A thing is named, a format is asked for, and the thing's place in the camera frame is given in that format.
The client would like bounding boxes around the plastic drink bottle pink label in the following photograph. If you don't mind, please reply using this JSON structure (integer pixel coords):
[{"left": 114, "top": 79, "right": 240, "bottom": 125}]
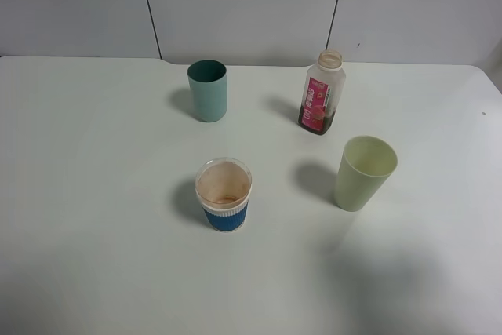
[{"left": 298, "top": 49, "right": 346, "bottom": 135}]

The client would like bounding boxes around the clear cup blue sleeve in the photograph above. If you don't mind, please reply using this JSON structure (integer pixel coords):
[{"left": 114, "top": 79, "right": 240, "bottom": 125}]
[{"left": 195, "top": 158, "right": 253, "bottom": 232}]

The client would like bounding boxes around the teal plastic cup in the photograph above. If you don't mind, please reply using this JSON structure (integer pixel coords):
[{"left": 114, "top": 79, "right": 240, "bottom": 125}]
[{"left": 187, "top": 60, "right": 227, "bottom": 122}]

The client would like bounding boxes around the pale green plastic cup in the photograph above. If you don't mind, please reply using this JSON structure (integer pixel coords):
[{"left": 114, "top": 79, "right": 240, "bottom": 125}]
[{"left": 333, "top": 135, "right": 398, "bottom": 212}]

